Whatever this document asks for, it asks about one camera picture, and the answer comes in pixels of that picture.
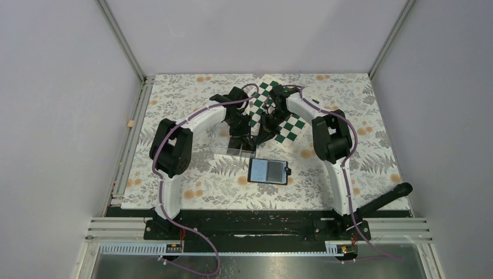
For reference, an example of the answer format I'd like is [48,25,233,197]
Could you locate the black cylindrical handle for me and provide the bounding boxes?
[356,183,413,218]

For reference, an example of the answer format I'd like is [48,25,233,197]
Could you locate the grey slotted cable duct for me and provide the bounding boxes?
[98,241,359,257]

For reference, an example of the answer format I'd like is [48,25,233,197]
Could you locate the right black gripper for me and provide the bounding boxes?
[255,109,292,146]

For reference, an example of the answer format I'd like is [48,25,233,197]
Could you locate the green white checkerboard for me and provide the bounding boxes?
[247,74,308,147]

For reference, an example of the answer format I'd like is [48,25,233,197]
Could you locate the clear acrylic card stand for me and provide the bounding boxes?
[209,123,256,158]

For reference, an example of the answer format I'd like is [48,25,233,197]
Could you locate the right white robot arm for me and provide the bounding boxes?
[255,84,358,239]

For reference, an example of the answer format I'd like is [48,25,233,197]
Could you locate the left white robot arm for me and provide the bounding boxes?
[149,87,256,239]

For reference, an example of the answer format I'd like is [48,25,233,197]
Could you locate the black leather card holder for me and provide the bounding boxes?
[247,158,291,185]

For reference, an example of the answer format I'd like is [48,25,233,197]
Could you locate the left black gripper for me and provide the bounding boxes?
[225,112,252,145]

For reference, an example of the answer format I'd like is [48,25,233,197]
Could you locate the aluminium frame rails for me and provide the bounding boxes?
[74,1,445,278]

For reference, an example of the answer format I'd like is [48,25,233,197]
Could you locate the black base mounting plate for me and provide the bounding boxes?
[144,209,362,253]

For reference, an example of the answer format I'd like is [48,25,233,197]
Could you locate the floral patterned table mat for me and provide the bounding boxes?
[122,73,402,210]

